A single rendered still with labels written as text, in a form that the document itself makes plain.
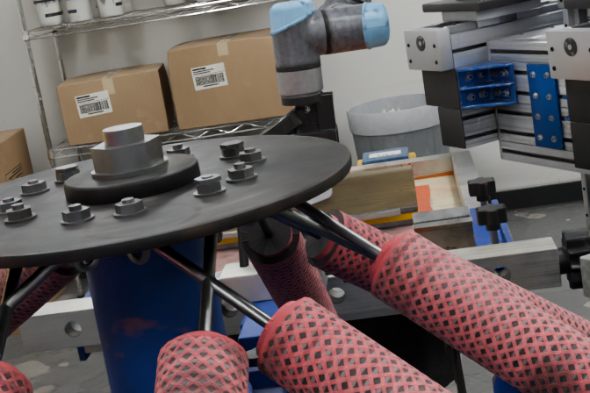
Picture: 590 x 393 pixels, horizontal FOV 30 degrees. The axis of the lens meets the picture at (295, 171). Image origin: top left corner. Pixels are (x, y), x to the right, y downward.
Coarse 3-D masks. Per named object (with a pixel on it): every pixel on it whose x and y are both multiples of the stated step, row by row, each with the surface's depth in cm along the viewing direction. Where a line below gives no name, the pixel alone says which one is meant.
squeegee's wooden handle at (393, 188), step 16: (352, 176) 184; (368, 176) 184; (384, 176) 183; (400, 176) 183; (336, 192) 185; (352, 192) 184; (368, 192) 184; (384, 192) 184; (400, 192) 184; (320, 208) 185; (336, 208) 185; (352, 208) 185; (368, 208) 185; (384, 208) 184; (400, 208) 184; (416, 208) 184
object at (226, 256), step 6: (222, 252) 188; (228, 252) 188; (234, 252) 187; (216, 258) 185; (222, 258) 185; (228, 258) 184; (234, 258) 183; (216, 264) 182; (222, 264) 181; (216, 270) 178
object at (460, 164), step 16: (400, 160) 220; (416, 160) 218; (432, 160) 216; (448, 160) 216; (464, 160) 211; (416, 176) 217; (432, 176) 217; (464, 176) 197; (464, 192) 186; (336, 288) 148
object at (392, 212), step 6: (384, 210) 184; (390, 210) 184; (396, 210) 183; (354, 216) 184; (360, 216) 184; (366, 216) 184; (372, 216) 184; (378, 216) 183; (384, 216) 183; (390, 216) 183; (228, 234) 186; (234, 234) 186
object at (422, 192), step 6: (420, 186) 212; (426, 186) 211; (420, 192) 207; (426, 192) 206; (420, 198) 202; (426, 198) 202; (420, 204) 198; (426, 204) 197; (420, 210) 194; (426, 210) 194; (432, 210) 193; (384, 228) 186; (390, 228) 186; (396, 228) 185; (402, 228) 185; (408, 228) 184; (390, 234) 182; (396, 234) 182; (402, 234) 181
